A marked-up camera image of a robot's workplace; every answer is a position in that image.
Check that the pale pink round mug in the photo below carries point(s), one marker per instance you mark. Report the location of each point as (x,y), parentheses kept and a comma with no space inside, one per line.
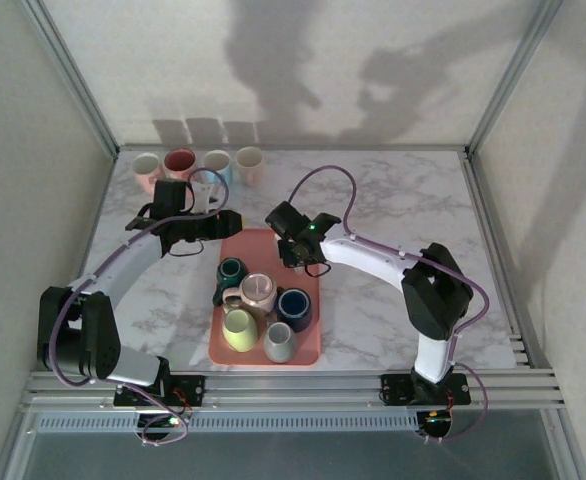
(258,292)

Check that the light blue mug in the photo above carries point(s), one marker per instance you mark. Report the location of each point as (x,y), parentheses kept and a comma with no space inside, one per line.
(218,165)

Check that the cream beige mug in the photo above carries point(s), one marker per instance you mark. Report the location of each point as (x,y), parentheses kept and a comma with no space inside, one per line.
(249,162)

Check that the pink ghost print mug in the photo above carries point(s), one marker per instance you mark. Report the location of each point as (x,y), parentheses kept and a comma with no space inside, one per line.
(179,162)

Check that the pink faceted mug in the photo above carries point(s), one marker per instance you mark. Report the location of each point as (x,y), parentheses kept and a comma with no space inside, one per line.
(145,170)

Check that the grey mug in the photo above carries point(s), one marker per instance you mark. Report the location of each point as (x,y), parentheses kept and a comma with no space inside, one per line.
(279,340)

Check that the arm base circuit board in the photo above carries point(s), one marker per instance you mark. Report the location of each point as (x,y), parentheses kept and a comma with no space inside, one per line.
(165,422)
(435,422)

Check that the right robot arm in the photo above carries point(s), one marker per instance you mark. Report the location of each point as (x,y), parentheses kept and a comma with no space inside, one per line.
(438,290)

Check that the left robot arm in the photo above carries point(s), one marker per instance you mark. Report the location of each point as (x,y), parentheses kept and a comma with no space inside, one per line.
(83,335)

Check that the dark green mug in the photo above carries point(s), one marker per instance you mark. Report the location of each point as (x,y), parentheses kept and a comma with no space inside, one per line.
(230,270)

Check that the navy blue mug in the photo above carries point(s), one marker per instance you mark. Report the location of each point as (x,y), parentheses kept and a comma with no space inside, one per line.
(293,305)

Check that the light green mug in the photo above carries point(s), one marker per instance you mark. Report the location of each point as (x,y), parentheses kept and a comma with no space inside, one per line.
(240,327)

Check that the pink plastic tray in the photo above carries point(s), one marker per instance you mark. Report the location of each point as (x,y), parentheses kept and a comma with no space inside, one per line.
(263,245)

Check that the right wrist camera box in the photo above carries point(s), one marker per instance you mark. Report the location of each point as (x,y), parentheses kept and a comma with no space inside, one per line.
(285,220)

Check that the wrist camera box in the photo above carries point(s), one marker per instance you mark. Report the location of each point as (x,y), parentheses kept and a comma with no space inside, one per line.
(285,220)
(170,197)

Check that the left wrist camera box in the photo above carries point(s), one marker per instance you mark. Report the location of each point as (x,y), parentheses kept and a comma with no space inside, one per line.
(170,197)

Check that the thin aluminium table rail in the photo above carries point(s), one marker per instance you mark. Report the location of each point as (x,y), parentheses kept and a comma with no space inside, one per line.
(293,147)

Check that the aluminium table side rail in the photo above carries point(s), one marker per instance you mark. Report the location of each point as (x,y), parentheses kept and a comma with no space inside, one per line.
(489,210)
(88,250)

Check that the wide aluminium frame rail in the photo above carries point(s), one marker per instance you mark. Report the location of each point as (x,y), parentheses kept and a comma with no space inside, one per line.
(293,387)

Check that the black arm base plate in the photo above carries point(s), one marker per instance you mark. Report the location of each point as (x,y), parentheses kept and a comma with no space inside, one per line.
(393,390)
(195,387)

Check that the aluminium frame post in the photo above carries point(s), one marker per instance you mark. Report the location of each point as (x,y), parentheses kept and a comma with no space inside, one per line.
(513,75)
(72,75)

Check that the aluminium frame leg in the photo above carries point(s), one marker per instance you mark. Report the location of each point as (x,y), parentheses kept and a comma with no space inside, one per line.
(15,450)
(568,450)

